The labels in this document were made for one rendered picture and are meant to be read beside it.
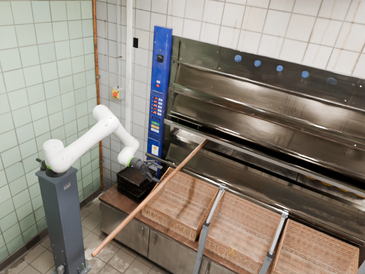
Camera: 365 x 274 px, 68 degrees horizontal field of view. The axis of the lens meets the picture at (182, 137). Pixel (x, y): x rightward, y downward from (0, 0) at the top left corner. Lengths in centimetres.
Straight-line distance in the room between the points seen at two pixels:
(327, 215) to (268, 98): 106
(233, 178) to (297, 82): 100
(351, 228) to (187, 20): 204
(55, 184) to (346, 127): 202
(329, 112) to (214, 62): 91
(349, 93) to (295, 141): 49
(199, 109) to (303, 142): 87
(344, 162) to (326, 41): 86
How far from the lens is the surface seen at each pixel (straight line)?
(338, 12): 201
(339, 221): 257
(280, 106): 214
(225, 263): 244
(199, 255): 241
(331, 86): 209
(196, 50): 228
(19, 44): 240
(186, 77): 235
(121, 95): 276
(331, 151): 225
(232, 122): 229
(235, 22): 212
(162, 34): 236
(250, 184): 252
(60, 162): 189
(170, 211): 269
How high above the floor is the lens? 252
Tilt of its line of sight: 30 degrees down
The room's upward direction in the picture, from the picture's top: 8 degrees clockwise
